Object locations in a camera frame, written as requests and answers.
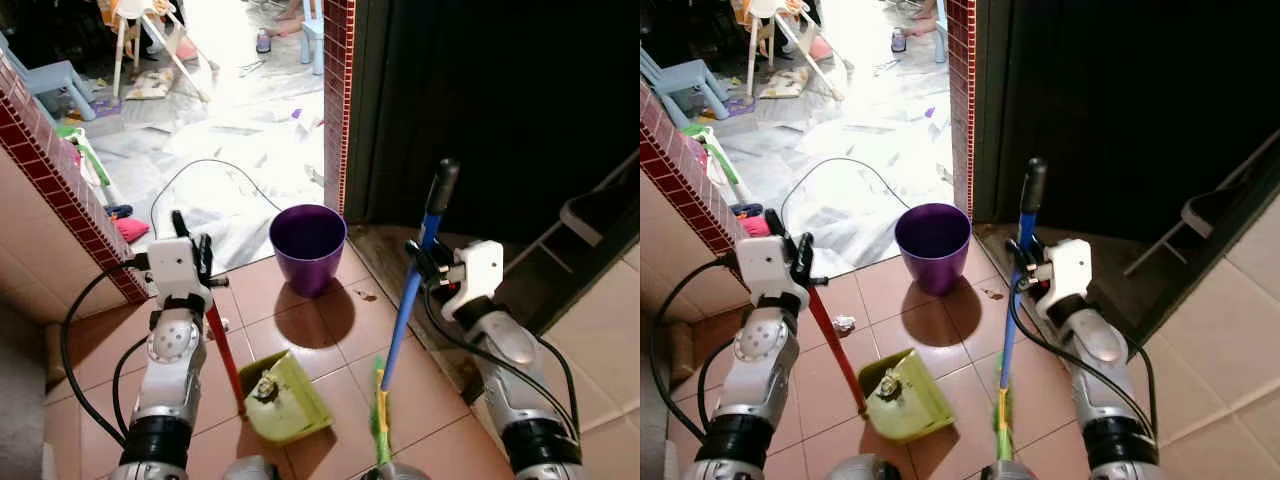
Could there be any blue broom with green bristles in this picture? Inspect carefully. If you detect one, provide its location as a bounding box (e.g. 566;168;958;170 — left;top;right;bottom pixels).
371;157;462;467
992;156;1049;463

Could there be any green dustpan with red handle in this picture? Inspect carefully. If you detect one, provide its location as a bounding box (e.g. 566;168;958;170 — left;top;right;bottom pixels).
204;300;335;447
804;285;957;445

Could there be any patterned floor mat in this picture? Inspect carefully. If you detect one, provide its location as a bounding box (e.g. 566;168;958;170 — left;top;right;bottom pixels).
760;66;813;100
123;67;178;102

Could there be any purple plastic bucket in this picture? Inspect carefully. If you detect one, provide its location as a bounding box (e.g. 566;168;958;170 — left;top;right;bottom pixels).
268;203;349;299
894;202;974;298

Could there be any green and white mop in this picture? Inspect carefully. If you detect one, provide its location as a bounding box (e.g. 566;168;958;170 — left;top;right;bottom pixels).
684;124;748;208
56;124;123;208

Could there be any light blue plastic chair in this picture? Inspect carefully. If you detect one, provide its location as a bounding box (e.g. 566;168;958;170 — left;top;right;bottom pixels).
640;44;733;123
0;30;98;123

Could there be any white high chair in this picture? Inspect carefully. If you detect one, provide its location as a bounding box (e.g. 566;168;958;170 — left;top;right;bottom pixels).
744;0;848;101
108;0;215;103

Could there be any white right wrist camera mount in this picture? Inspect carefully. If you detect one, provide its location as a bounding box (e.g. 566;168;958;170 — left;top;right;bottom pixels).
440;239;505;322
1044;237;1094;320

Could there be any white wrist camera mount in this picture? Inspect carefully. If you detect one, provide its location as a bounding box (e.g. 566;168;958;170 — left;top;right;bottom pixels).
440;239;505;322
734;234;799;310
144;236;214;307
1044;237;1094;320

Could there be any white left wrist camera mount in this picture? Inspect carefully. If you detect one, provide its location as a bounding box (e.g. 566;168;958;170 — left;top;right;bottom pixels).
734;234;799;310
144;236;214;307

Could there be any thin grey floor cable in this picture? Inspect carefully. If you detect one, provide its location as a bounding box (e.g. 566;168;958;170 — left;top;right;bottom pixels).
149;157;288;243
779;156;911;238

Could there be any short black left arm cable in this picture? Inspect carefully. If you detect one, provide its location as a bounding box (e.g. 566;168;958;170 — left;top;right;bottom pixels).
699;339;741;433
111;334;153;438

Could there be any long black left arm cable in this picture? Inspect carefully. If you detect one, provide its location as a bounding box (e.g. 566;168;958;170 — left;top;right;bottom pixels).
59;254;153;448
650;258;741;446

